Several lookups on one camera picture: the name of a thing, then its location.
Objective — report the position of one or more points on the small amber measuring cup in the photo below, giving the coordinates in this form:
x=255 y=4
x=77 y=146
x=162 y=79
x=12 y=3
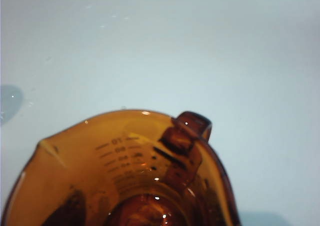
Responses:
x=125 y=148

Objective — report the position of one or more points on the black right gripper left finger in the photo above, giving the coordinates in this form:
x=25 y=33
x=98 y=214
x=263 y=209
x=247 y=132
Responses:
x=70 y=208

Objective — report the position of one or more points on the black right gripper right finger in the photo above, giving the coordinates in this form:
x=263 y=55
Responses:
x=211 y=203

